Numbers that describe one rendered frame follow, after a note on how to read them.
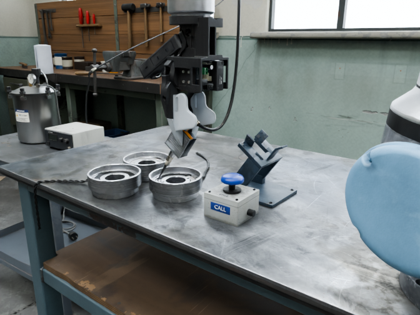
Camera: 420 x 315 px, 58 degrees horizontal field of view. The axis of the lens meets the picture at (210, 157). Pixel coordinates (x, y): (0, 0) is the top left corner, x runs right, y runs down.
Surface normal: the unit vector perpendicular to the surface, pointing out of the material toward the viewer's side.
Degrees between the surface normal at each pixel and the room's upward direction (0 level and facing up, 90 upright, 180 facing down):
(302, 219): 0
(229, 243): 0
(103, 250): 0
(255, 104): 90
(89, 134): 90
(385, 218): 98
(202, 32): 90
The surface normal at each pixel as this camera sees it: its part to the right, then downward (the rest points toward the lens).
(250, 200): 0.80, 0.19
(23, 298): 0.01, -0.96
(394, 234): -0.82, 0.29
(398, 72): -0.60, 0.23
